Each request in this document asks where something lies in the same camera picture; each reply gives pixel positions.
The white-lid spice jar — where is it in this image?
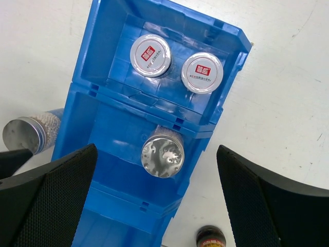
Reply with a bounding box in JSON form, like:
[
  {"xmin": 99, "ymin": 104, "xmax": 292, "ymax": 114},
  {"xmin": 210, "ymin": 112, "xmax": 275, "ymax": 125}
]
[
  {"xmin": 130, "ymin": 34, "xmax": 173, "ymax": 78},
  {"xmin": 181, "ymin": 52, "xmax": 224, "ymax": 94}
]

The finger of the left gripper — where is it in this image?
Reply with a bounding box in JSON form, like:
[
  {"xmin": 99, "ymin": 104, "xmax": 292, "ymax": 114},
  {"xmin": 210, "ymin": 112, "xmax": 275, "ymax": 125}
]
[{"xmin": 0, "ymin": 149, "xmax": 33, "ymax": 179}]

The blue storage bin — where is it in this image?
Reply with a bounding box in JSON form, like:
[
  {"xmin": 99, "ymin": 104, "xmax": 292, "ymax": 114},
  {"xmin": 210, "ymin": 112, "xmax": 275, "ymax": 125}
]
[
  {"xmin": 72, "ymin": 1, "xmax": 252, "ymax": 131},
  {"xmin": 70, "ymin": 181, "xmax": 180, "ymax": 247}
]

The right red-lid sauce jar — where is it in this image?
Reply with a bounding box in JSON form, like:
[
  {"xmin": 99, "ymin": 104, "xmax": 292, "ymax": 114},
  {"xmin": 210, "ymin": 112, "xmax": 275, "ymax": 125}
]
[{"xmin": 196, "ymin": 225, "xmax": 226, "ymax": 247}]

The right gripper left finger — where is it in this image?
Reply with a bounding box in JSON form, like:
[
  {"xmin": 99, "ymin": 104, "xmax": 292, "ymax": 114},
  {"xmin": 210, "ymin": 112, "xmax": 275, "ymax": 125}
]
[{"xmin": 1, "ymin": 144, "xmax": 98, "ymax": 246}]

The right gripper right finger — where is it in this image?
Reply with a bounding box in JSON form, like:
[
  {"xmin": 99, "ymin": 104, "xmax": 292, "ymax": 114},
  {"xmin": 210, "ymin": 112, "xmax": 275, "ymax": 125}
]
[{"xmin": 216, "ymin": 145, "xmax": 328, "ymax": 246}]

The far blue storage bin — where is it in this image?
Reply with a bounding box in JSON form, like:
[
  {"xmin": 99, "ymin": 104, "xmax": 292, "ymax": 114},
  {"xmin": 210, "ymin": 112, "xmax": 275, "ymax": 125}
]
[{"xmin": 72, "ymin": 1, "xmax": 252, "ymax": 131}]

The silver-lid blue-label bottle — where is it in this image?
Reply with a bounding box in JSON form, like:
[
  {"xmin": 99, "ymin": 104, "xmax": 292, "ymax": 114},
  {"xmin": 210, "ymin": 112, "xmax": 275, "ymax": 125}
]
[
  {"xmin": 141, "ymin": 126, "xmax": 185, "ymax": 179},
  {"xmin": 3, "ymin": 108, "xmax": 64, "ymax": 155}
]

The near blue storage bin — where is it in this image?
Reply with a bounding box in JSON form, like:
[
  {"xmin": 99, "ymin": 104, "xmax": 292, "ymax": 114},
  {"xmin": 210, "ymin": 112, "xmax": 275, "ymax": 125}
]
[{"xmin": 70, "ymin": 181, "xmax": 180, "ymax": 247}]

